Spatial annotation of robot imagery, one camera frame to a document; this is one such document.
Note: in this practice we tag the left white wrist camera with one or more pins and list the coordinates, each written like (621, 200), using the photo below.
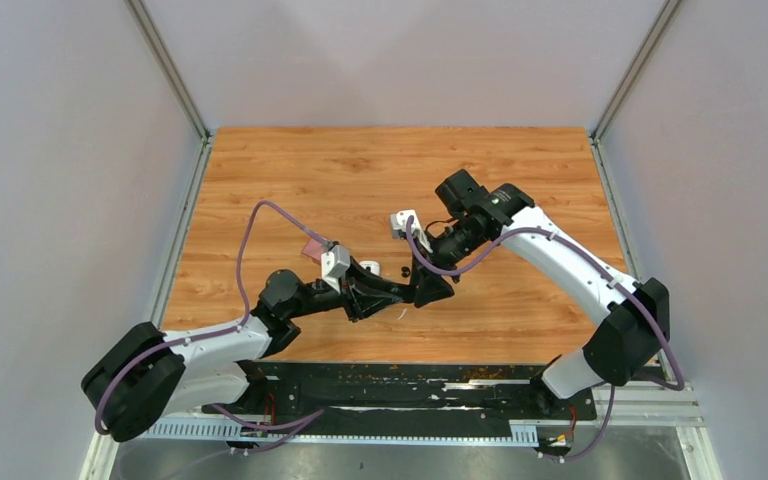
(335, 263)

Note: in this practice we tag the pink small carton box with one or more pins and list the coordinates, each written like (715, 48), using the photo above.
(313, 250)

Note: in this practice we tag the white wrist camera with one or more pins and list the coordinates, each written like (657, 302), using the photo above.
(335, 263)
(405, 224)

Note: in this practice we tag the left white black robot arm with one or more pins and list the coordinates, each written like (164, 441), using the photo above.
(149, 373)

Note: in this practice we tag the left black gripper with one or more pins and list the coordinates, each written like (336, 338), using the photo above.
(375, 296)

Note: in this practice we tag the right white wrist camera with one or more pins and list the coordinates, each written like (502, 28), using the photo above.
(405, 224)

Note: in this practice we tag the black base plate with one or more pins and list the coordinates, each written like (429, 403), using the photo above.
(404, 399)

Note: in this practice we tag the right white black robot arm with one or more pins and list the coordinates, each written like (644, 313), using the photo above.
(632, 317)

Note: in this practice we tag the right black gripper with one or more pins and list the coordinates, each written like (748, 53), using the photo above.
(430, 285)

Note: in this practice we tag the white earbud charging case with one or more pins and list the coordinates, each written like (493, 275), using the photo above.
(371, 266)

